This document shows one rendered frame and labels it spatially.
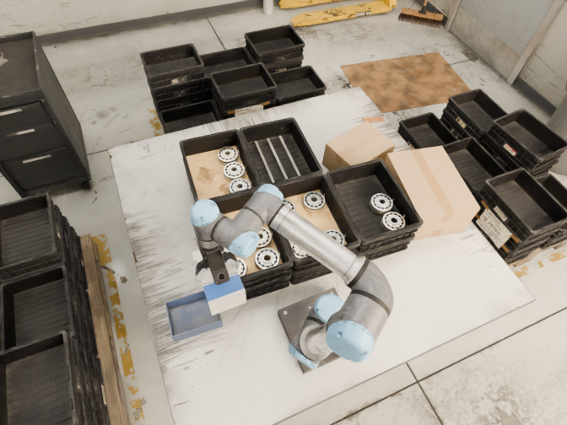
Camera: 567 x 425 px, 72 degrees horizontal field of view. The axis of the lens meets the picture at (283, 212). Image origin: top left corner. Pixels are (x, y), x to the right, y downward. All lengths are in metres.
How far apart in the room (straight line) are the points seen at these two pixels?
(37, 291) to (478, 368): 2.44
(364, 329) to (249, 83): 2.32
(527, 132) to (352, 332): 2.44
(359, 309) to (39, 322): 1.69
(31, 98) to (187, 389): 1.76
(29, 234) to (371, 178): 1.80
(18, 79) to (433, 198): 2.31
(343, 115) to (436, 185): 0.81
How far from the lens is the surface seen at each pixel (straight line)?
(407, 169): 1.99
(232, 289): 1.28
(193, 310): 1.73
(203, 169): 1.98
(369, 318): 1.02
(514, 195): 2.75
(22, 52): 2.97
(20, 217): 2.55
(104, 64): 4.30
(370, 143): 2.12
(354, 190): 1.92
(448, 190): 1.98
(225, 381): 1.64
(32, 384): 2.09
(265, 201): 1.06
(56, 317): 2.28
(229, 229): 1.02
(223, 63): 3.42
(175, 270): 1.83
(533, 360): 2.85
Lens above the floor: 2.30
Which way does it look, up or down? 55 degrees down
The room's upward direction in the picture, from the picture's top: 5 degrees clockwise
